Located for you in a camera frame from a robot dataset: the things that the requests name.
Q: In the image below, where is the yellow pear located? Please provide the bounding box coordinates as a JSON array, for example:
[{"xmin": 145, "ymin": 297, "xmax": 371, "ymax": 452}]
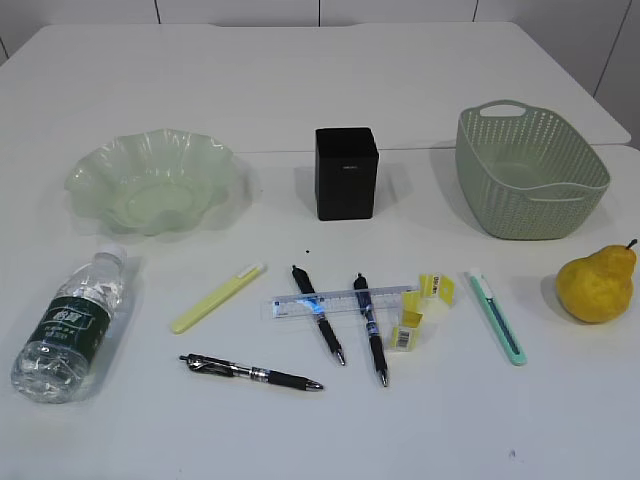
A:
[{"xmin": 555, "ymin": 238, "xmax": 638, "ymax": 324}]

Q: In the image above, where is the green utility knife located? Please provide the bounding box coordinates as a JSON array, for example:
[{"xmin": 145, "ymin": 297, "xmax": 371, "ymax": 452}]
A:
[{"xmin": 468, "ymin": 269, "xmax": 527, "ymax": 366}]

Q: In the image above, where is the clear plastic ruler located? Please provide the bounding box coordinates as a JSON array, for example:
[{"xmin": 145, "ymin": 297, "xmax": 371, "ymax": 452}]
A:
[{"xmin": 263, "ymin": 285, "xmax": 417, "ymax": 319}]

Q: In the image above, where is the black gel pen right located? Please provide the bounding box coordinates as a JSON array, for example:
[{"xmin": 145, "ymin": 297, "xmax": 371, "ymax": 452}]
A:
[{"xmin": 353, "ymin": 273, "xmax": 388, "ymax": 387}]

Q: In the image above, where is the black gel pen left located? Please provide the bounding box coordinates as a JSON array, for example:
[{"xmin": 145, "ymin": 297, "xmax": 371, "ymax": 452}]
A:
[{"xmin": 179, "ymin": 354, "xmax": 324, "ymax": 392}]

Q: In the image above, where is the black gel pen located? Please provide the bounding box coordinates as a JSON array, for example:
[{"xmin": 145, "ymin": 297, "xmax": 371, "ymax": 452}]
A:
[
  {"xmin": 179, "ymin": 354, "xmax": 324, "ymax": 392},
  {"xmin": 292, "ymin": 265, "xmax": 346, "ymax": 366},
  {"xmin": 353, "ymin": 273, "xmax": 388, "ymax": 387}
]

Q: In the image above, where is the green wavy glass plate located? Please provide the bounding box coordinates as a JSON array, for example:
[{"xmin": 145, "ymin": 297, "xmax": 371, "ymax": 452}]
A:
[{"xmin": 64, "ymin": 128, "xmax": 239, "ymax": 235}]

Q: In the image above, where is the yellow utility knife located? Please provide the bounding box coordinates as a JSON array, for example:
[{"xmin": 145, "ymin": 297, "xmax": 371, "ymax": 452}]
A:
[{"xmin": 170, "ymin": 263, "xmax": 266, "ymax": 334}]

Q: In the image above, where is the clear water bottle green label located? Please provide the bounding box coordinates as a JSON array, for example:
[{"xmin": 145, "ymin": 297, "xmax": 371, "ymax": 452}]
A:
[{"xmin": 10, "ymin": 244, "xmax": 127, "ymax": 403}]

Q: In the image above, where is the black gel pen middle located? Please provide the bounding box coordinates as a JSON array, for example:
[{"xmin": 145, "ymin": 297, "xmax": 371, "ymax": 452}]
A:
[{"xmin": 292, "ymin": 265, "xmax": 346, "ymax": 366}]

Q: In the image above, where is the green woven plastic basket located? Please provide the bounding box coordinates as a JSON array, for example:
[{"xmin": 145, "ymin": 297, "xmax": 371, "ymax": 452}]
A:
[{"xmin": 455, "ymin": 100, "xmax": 611, "ymax": 241}]

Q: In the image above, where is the black square pen holder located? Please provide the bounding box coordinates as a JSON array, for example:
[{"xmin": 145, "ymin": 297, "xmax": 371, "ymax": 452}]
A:
[{"xmin": 315, "ymin": 127, "xmax": 379, "ymax": 221}]

